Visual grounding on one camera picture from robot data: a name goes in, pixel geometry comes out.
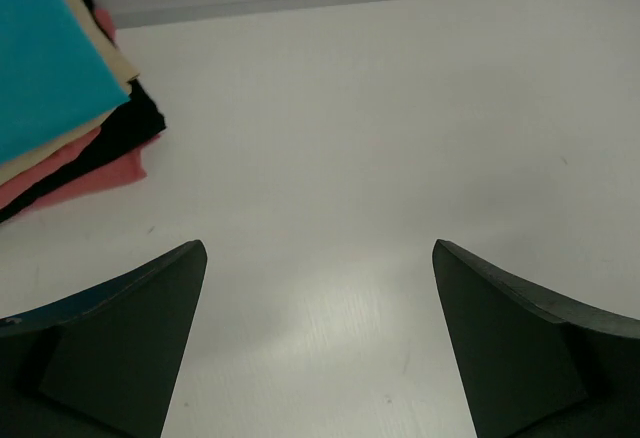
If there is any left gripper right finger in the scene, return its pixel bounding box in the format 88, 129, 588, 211
432, 240, 639, 437

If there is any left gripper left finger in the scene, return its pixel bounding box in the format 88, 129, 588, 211
1, 240, 207, 437

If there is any teal t shirt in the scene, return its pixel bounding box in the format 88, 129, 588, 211
0, 0, 132, 165

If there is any pink folded t shirt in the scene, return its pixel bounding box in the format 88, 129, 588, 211
0, 7, 164, 212

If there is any black folded t shirt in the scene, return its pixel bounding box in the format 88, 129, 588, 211
1, 0, 165, 220

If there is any beige folded t shirt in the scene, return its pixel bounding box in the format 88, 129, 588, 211
0, 0, 142, 187

